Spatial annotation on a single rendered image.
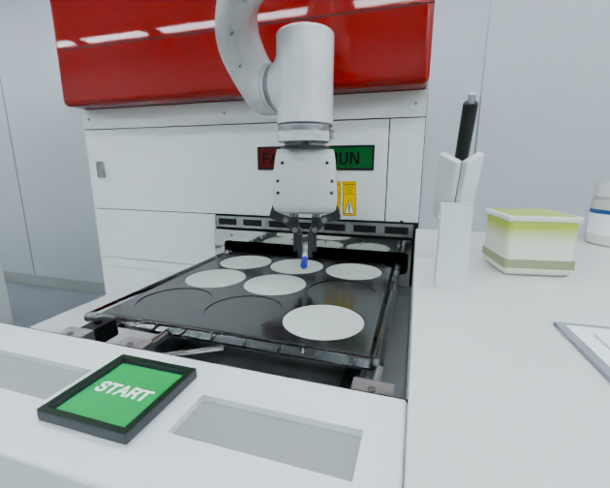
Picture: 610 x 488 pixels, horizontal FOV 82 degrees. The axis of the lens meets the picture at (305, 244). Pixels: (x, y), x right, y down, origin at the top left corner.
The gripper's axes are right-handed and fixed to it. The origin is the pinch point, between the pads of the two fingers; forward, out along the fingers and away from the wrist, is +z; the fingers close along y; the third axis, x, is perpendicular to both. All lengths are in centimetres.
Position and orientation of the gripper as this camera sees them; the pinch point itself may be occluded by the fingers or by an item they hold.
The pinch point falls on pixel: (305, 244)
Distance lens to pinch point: 57.4
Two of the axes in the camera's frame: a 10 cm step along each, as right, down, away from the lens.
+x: -0.2, 2.2, -9.8
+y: -10.0, -0.1, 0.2
